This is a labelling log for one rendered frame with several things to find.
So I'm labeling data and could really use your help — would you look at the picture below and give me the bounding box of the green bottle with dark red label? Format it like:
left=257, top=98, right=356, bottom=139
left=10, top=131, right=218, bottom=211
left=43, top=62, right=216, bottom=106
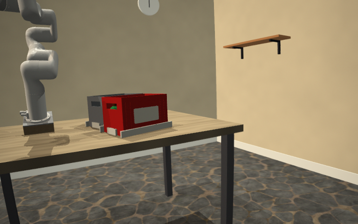
left=110, top=104, right=117, bottom=110

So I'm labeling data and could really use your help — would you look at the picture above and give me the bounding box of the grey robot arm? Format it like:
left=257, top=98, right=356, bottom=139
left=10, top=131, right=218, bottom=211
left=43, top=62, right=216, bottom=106
left=0, top=0, right=58, bottom=123

